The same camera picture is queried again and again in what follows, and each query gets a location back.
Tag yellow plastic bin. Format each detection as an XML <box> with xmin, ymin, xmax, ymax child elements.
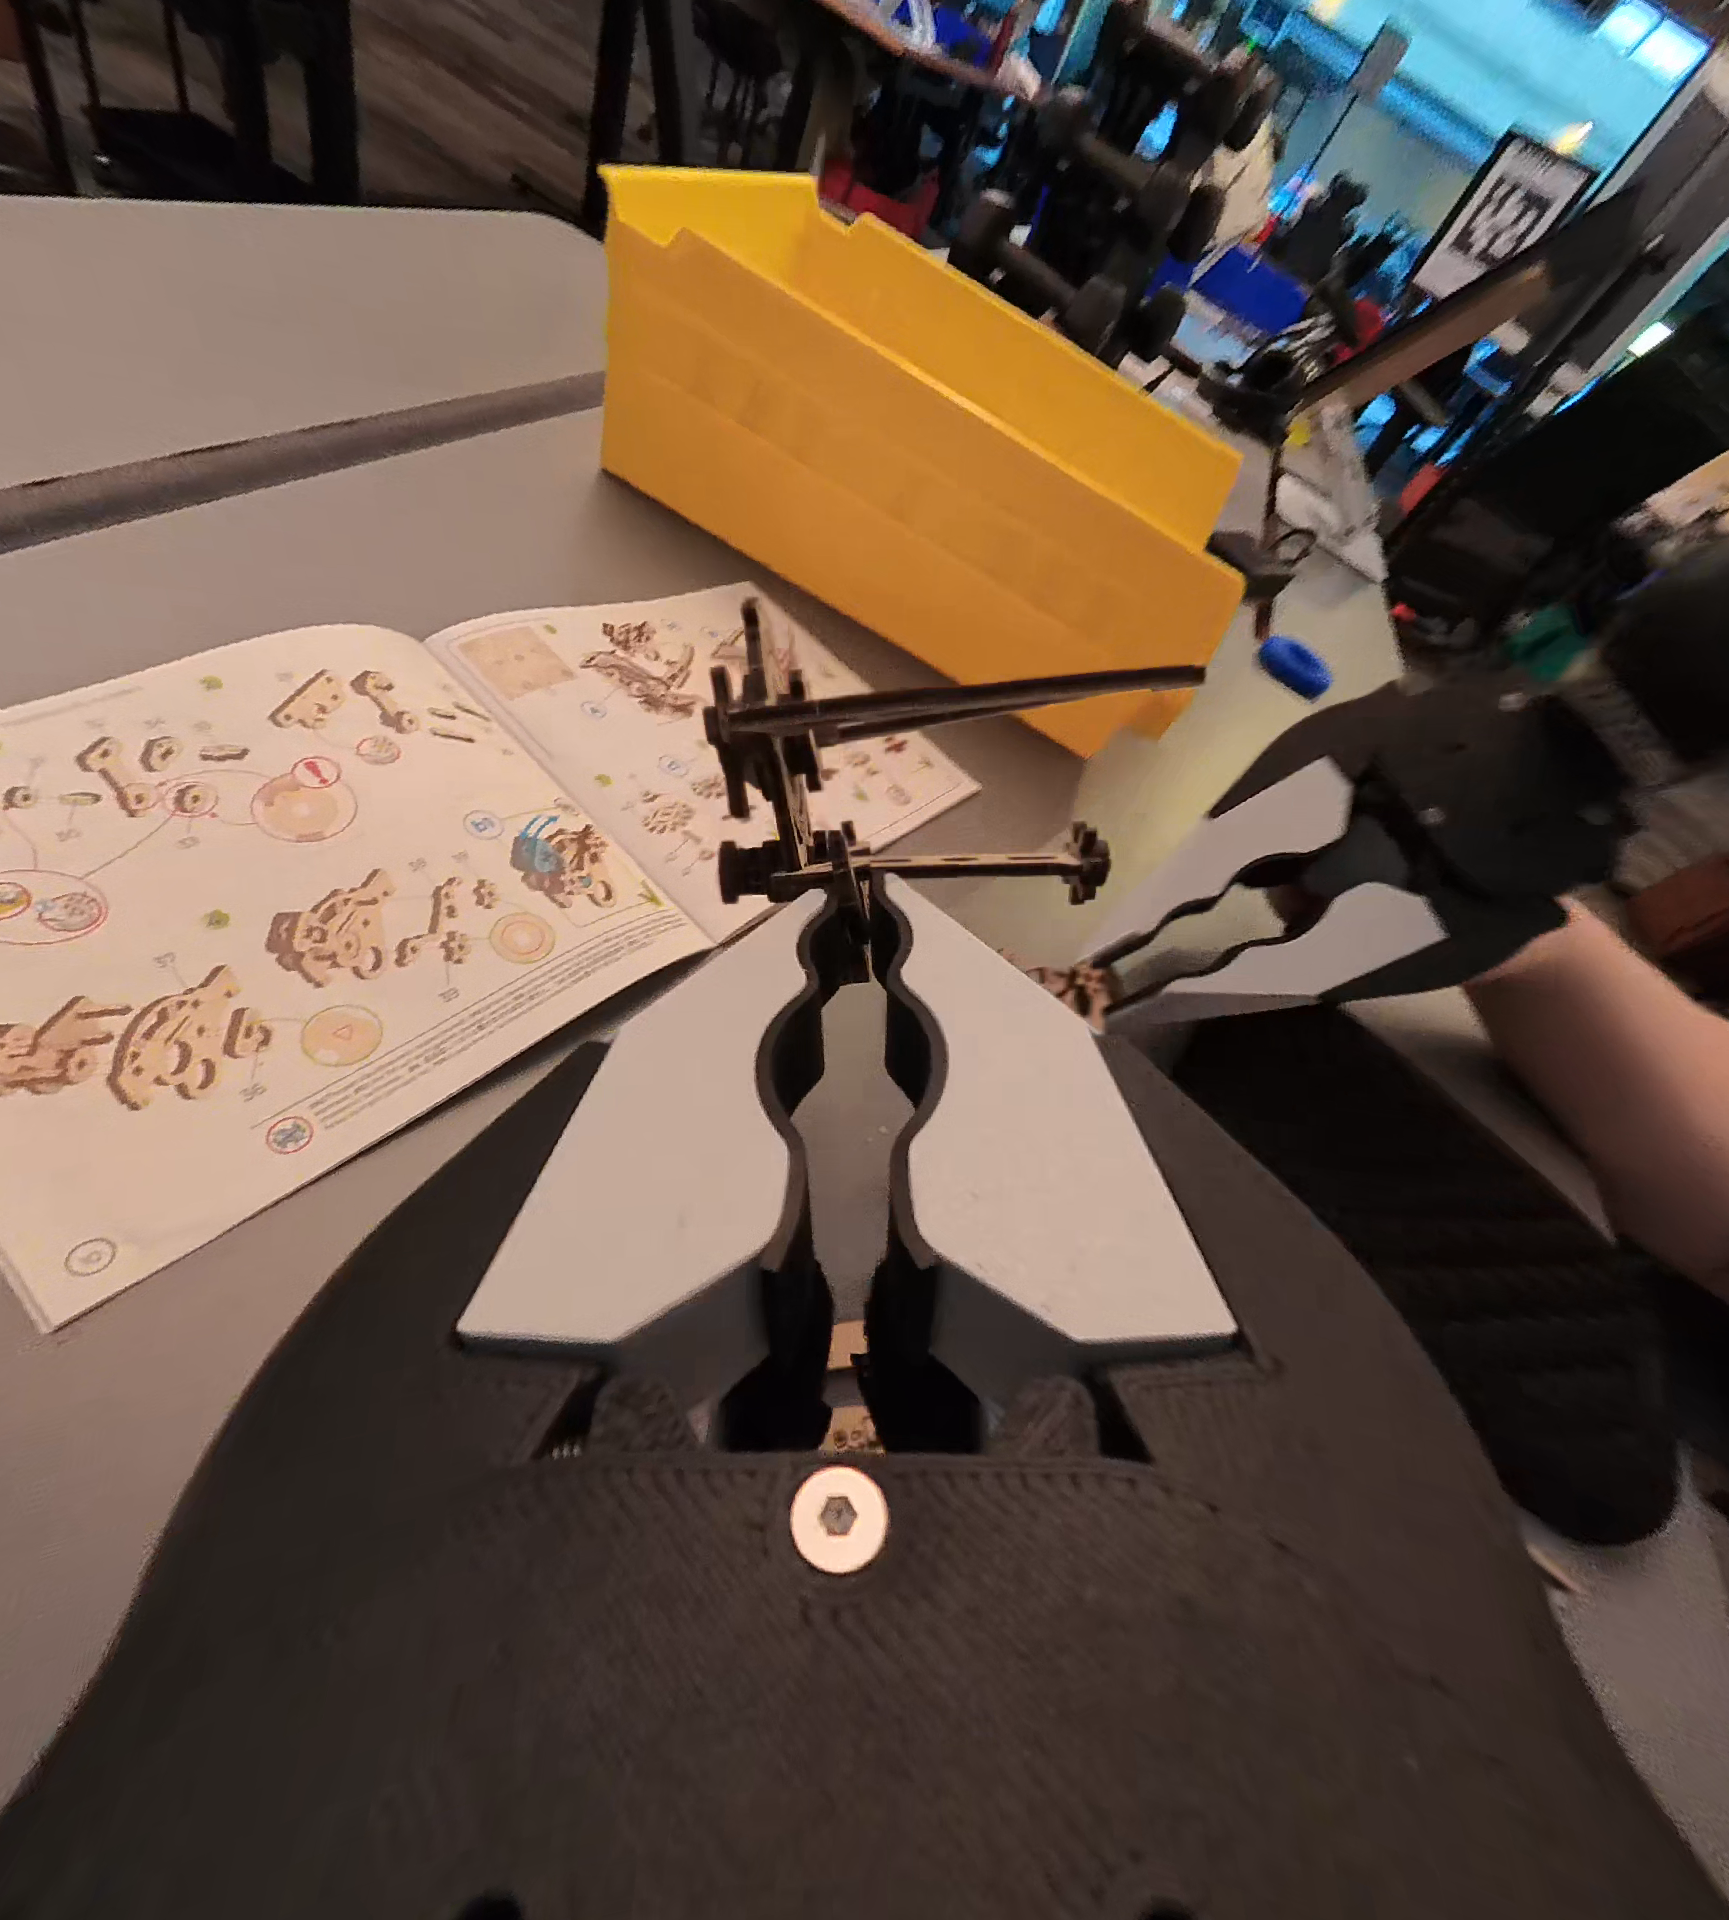
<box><xmin>596</xmin><ymin>165</ymin><xmax>1250</xmax><ymax>761</ymax></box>

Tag person's right forearm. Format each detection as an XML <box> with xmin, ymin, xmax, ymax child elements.
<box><xmin>1466</xmin><ymin>901</ymin><xmax>1729</xmax><ymax>1348</ymax></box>

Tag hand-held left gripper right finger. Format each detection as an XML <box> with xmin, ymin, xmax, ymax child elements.
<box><xmin>883</xmin><ymin>874</ymin><xmax>1241</xmax><ymax>1370</ymax></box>

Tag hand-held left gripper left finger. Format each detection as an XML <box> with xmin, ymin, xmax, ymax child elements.
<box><xmin>455</xmin><ymin>892</ymin><xmax>825</xmax><ymax>1363</ymax></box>

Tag rack of dark equipment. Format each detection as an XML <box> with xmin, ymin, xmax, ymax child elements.
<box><xmin>835</xmin><ymin>0</ymin><xmax>1290</xmax><ymax>367</ymax></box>

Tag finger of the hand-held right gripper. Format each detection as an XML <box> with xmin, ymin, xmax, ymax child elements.
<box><xmin>1100</xmin><ymin>882</ymin><xmax>1455</xmax><ymax>1027</ymax></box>
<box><xmin>1079</xmin><ymin>765</ymin><xmax>1371</xmax><ymax>981</ymax></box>

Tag black monitor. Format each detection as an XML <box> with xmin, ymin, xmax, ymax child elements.
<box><xmin>1389</xmin><ymin>300</ymin><xmax>1729</xmax><ymax>606</ymax></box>

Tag dark office furniture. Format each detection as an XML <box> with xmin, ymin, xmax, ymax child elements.
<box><xmin>0</xmin><ymin>0</ymin><xmax>363</xmax><ymax>205</ymax></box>

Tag wooden gear mechanism model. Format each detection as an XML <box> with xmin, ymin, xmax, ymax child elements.
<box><xmin>698</xmin><ymin>597</ymin><xmax>1212</xmax><ymax>984</ymax></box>

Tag black textured wrist rest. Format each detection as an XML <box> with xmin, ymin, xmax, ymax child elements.
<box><xmin>1171</xmin><ymin>1013</ymin><xmax>1688</xmax><ymax>1551</ymax></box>

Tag wooden legged model piece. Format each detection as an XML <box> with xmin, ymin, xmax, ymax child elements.
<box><xmin>822</xmin><ymin>1316</ymin><xmax>884</xmax><ymax>1459</ymax></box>

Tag model instruction booklet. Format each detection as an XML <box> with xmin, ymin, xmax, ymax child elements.
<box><xmin>0</xmin><ymin>583</ymin><xmax>983</xmax><ymax>1334</ymax></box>

